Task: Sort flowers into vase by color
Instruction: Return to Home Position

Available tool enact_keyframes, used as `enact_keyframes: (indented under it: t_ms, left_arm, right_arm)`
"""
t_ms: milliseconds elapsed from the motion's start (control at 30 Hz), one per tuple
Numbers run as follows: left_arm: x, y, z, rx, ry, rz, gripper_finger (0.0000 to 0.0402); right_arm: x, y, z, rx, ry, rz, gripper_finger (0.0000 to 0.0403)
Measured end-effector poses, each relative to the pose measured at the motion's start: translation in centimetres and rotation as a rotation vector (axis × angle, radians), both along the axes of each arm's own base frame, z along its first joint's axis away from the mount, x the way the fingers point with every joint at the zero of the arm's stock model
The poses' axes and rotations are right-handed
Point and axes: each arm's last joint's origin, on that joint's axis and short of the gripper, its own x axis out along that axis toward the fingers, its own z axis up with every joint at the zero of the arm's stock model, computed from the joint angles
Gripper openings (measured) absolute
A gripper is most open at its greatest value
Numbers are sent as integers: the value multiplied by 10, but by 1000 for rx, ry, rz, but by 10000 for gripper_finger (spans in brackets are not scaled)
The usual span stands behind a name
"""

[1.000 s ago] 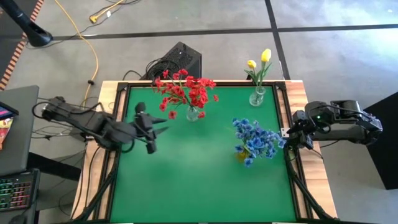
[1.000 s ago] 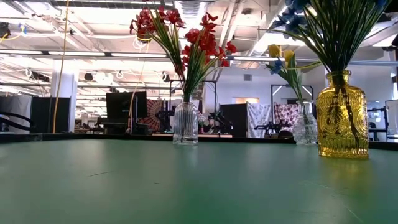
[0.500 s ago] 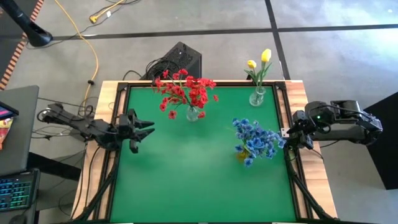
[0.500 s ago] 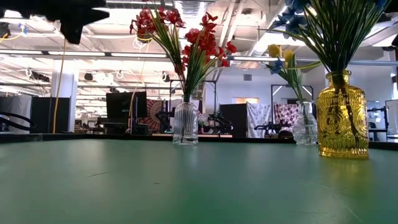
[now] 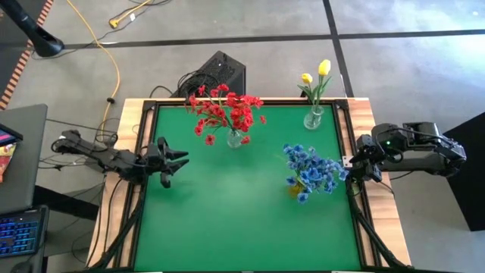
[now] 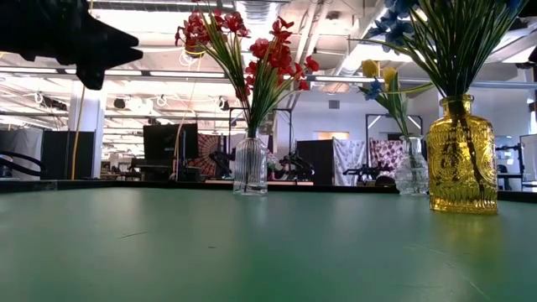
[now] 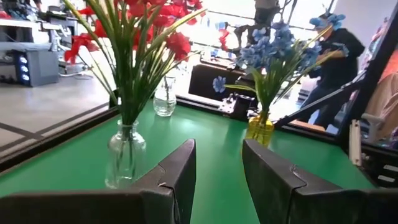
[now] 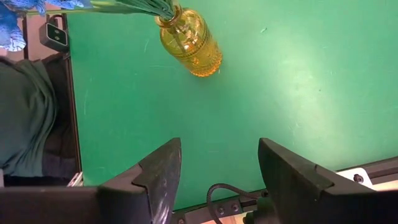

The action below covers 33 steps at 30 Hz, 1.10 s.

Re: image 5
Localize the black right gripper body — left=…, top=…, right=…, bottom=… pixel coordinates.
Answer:
left=363, top=138, right=391, bottom=168

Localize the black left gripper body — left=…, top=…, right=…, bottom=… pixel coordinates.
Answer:
left=142, top=143, right=170, bottom=177

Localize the yellow artificial tulip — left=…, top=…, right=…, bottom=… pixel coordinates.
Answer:
left=313, top=59, right=333, bottom=115
left=297, top=73, right=318, bottom=113

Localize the clear flared glass vase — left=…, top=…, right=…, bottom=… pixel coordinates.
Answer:
left=303, top=104, right=325, bottom=130

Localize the clear ribbed glass bottle vase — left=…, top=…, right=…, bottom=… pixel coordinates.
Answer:
left=227, top=128, right=243, bottom=149

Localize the wooden table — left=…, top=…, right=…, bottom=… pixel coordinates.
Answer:
left=86, top=97, right=412, bottom=271

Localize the green table mat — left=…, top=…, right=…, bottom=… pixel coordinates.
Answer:
left=134, top=105, right=361, bottom=271

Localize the black computer tower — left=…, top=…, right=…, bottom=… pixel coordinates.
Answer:
left=196, top=50, right=247, bottom=99

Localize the black storage box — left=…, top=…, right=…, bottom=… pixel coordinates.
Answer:
left=443, top=111, right=485, bottom=232

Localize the grey side desk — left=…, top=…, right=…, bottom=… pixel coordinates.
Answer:
left=0, top=104, right=49, bottom=215

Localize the dark tablet device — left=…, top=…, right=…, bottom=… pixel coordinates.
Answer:
left=0, top=123, right=23, bottom=147

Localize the colourful snack packet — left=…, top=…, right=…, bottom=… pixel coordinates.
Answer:
left=0, top=143, right=18, bottom=184

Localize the black backlit keyboard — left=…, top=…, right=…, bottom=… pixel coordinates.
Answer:
left=0, top=206, right=49, bottom=262

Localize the black stand base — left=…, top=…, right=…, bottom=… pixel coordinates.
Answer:
left=0, top=0, right=65, bottom=58

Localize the black mat with striped edge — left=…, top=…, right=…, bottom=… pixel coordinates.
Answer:
left=0, top=0, right=54, bottom=111

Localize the black computer mouse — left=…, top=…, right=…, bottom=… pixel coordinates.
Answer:
left=9, top=261, right=34, bottom=273

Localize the black frame strut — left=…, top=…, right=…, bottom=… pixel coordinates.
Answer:
left=87, top=181, right=149, bottom=271
left=346, top=185, right=402, bottom=268

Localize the black cable bundle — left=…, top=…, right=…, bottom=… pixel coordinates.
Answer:
left=149, top=70, right=217, bottom=100

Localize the black aluminium table frame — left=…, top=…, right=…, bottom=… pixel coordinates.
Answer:
left=128, top=99, right=368, bottom=272

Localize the yellow extension cord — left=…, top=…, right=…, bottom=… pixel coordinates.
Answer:
left=66, top=0, right=121, bottom=124

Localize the yellow cord with plug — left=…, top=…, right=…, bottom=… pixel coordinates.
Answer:
left=108, top=0, right=152, bottom=30

